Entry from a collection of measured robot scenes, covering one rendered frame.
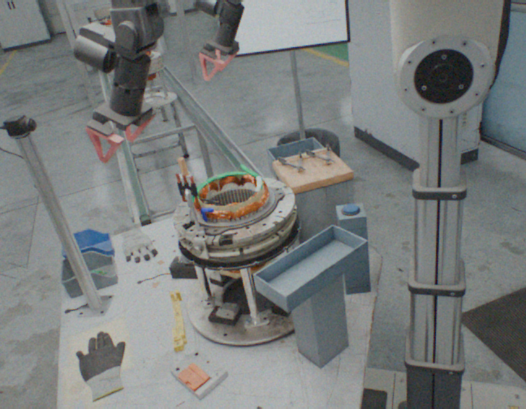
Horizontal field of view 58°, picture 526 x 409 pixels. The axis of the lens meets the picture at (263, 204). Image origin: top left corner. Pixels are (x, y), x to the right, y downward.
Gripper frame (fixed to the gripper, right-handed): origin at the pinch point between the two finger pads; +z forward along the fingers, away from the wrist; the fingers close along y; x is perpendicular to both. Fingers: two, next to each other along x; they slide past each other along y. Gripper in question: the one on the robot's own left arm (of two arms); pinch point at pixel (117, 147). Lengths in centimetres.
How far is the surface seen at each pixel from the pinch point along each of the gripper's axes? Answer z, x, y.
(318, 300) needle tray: 17, 50, -4
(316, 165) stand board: 15, 38, -54
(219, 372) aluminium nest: 45, 38, 4
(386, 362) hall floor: 99, 104, -75
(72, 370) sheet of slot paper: 67, 3, 9
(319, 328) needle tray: 24, 54, -4
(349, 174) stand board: 10, 47, -49
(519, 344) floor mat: 72, 150, -93
